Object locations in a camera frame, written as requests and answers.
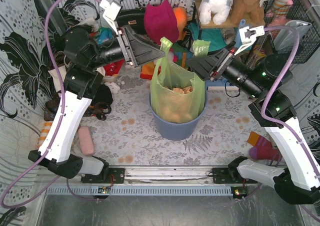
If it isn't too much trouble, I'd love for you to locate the black leather handbag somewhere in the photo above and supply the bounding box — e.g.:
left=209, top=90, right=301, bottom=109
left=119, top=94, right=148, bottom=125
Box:
left=116, top=0, right=147, bottom=35

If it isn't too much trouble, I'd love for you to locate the white dog plush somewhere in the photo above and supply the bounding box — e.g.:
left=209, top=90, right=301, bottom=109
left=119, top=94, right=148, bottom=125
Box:
left=198, top=0, right=233, bottom=25

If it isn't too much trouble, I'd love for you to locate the black cloth bag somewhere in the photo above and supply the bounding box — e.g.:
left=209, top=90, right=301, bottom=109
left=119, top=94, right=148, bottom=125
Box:
left=91, top=84, right=113, bottom=109

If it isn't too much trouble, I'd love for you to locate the magenta hanging cloth bag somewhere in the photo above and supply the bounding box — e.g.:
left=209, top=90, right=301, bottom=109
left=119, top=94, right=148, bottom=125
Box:
left=144, top=0, right=179, bottom=44

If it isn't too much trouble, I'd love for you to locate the purple and orange sock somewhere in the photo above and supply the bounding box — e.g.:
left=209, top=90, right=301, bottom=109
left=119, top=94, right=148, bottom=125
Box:
left=247, top=131, right=281, bottom=161

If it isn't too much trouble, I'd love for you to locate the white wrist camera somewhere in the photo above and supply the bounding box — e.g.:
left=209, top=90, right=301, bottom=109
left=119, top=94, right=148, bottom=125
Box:
left=99, top=0, right=122, bottom=35
left=234, top=26, right=265, bottom=56

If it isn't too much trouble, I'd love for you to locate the teal folded cloth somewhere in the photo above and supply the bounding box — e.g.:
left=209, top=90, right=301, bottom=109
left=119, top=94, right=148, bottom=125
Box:
left=200, top=28, right=237, bottom=52

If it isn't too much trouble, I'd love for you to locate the colourful rainbow bag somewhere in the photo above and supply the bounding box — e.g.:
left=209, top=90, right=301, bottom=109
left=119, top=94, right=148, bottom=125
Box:
left=96, top=27, right=113, bottom=45

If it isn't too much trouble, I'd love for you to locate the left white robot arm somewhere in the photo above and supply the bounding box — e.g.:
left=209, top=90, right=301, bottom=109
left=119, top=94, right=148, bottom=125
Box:
left=28, top=26, right=165, bottom=181

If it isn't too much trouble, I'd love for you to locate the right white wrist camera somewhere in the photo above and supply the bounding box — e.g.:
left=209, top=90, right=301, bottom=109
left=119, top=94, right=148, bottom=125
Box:
left=234, top=26, right=265, bottom=56

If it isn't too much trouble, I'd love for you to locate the crumpled brown paper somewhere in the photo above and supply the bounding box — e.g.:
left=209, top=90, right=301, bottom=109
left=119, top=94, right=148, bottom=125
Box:
left=171, top=86, right=193, bottom=94

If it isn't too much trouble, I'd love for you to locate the orange plush toy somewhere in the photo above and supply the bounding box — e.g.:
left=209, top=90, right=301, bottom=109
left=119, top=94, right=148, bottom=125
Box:
left=173, top=7, right=188, bottom=36

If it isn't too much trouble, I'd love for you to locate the silver foil pouch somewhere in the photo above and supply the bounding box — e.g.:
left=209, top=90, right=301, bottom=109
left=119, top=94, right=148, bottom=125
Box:
left=279, top=20, right=312, bottom=50

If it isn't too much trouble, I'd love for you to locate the green plastic trash bag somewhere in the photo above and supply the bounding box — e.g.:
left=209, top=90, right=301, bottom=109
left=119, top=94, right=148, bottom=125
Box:
left=150, top=37, right=205, bottom=123

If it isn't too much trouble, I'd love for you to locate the rainbow striped folded cloth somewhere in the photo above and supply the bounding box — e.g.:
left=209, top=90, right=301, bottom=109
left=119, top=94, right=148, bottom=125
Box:
left=140, top=49, right=194, bottom=80

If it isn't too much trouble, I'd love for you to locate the blue plastic trash bin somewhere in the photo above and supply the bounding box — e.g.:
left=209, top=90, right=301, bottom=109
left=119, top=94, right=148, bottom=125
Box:
left=148, top=91, right=208, bottom=141

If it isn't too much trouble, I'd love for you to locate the black wire basket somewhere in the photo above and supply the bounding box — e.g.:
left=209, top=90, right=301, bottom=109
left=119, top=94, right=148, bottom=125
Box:
left=264, top=0, right=320, bottom=64

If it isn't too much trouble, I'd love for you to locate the brown teddy bear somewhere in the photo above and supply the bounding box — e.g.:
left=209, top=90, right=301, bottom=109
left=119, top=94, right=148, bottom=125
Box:
left=230, top=0, right=265, bottom=26

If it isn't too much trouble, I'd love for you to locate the blue handled floor mop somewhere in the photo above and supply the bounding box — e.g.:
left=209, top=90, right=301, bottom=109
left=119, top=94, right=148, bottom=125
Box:
left=205, top=19, right=246, bottom=91

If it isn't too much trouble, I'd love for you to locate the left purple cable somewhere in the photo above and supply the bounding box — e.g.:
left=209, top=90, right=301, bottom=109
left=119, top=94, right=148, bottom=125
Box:
left=0, top=0, right=106, bottom=209

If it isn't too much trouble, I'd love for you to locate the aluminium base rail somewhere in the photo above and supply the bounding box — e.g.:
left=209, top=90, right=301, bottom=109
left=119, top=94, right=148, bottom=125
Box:
left=46, top=166, right=256, bottom=197

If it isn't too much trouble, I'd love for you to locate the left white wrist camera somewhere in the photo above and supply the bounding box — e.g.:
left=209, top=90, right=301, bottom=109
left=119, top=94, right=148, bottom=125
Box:
left=99, top=0, right=122, bottom=35

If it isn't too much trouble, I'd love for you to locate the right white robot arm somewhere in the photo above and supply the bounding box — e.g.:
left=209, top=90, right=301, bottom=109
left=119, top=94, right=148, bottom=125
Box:
left=186, top=49, right=320, bottom=204

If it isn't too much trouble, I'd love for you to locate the pink eyeglass case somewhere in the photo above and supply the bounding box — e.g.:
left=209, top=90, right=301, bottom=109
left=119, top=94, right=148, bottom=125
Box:
left=78, top=126, right=95, bottom=156

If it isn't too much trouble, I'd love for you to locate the cream canvas tote bag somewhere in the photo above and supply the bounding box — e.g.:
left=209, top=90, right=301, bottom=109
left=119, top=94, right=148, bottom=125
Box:
left=47, top=67, right=106, bottom=86

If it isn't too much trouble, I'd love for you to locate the red folded cloth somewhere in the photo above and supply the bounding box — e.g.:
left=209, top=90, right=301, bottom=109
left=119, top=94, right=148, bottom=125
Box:
left=103, top=59, right=125, bottom=76

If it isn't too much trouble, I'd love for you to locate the orange checkered towel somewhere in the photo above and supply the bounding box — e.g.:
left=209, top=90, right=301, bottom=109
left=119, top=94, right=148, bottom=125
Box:
left=37, top=121, right=53, bottom=148

